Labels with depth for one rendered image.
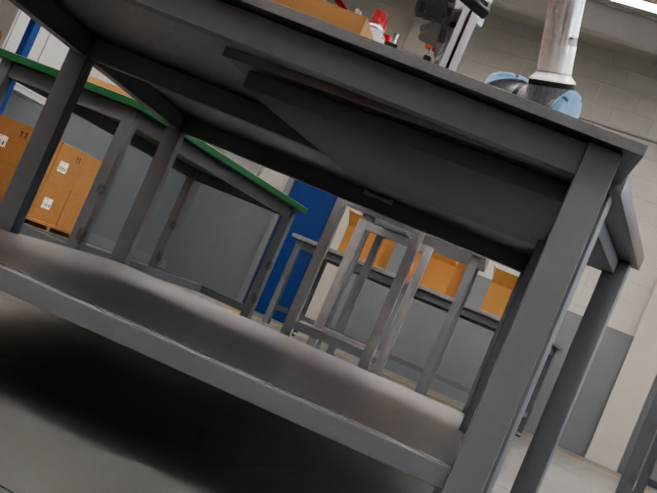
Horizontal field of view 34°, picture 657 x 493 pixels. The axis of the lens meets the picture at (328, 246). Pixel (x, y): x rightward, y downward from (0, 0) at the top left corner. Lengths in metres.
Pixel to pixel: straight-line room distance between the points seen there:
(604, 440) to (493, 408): 8.50
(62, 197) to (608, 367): 5.51
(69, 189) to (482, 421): 5.50
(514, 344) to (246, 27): 0.72
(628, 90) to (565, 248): 9.13
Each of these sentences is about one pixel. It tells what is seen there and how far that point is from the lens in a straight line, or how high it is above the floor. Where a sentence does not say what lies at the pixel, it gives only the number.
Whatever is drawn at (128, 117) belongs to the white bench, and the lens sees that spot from 4.21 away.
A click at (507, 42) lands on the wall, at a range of 11.25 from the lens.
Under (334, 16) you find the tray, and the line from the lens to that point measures 1.93.
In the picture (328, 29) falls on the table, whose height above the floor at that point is 0.82.
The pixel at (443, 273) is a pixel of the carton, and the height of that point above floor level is 0.94.
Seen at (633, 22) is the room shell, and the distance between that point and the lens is 9.88.
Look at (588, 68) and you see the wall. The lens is 11.05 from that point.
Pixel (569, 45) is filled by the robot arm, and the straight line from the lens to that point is 2.76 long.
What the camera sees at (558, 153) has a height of 0.77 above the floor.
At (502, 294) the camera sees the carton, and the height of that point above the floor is 0.96.
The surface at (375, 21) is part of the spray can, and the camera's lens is 2.67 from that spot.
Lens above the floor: 0.39
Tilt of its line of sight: 3 degrees up
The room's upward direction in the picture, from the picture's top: 23 degrees clockwise
